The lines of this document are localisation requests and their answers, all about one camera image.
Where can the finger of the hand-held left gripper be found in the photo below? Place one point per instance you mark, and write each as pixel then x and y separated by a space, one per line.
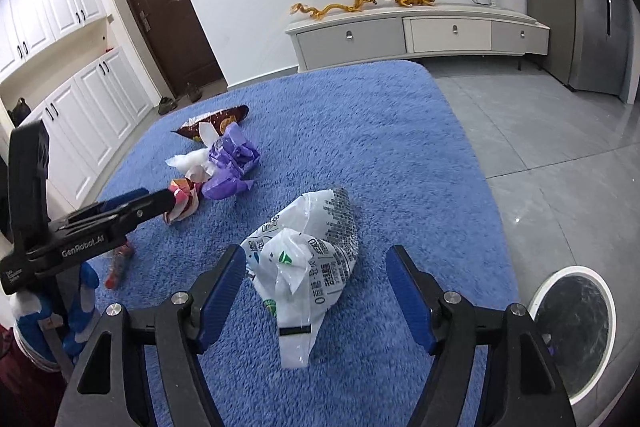
pixel 122 198
pixel 147 209

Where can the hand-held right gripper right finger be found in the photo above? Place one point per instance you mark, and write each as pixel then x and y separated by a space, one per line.
pixel 407 292

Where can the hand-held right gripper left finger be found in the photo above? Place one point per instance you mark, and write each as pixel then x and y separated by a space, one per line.
pixel 222 292

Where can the pink white wrapper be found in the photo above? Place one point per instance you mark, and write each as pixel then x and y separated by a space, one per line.
pixel 185 202

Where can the white printed plastic bag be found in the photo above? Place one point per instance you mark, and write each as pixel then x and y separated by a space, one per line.
pixel 310 257

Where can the purple plastic wrapper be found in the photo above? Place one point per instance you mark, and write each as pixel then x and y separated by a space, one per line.
pixel 222 186
pixel 232 152

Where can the white round bin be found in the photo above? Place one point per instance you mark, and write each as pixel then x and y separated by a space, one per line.
pixel 575 322

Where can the red snack packet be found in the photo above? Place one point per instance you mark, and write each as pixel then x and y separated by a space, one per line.
pixel 117 264

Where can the clear crumpled plastic bag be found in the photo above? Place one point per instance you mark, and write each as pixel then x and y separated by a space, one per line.
pixel 187 163

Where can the brown shoe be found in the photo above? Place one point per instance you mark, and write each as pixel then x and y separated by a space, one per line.
pixel 167 105
pixel 192 93

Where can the white cupboard unit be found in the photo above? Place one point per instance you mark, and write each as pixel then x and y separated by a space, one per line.
pixel 100 97

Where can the brown snack packet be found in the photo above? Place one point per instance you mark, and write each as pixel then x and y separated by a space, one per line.
pixel 227 114

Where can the dark brown bag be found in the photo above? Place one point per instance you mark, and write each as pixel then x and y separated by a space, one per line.
pixel 20 112

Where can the dark red clothing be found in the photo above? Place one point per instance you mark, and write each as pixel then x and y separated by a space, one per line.
pixel 25 397

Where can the blue fuzzy blanket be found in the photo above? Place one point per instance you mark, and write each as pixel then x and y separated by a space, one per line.
pixel 350 132

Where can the brown entrance door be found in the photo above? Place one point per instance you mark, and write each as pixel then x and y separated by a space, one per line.
pixel 170 17

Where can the white television cabinet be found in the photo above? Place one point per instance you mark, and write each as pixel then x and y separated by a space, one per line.
pixel 450 32

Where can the golden dragon figurine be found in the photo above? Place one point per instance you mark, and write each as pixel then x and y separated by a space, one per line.
pixel 364 0

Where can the grey double-door fridge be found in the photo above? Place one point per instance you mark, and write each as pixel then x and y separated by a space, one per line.
pixel 590 7

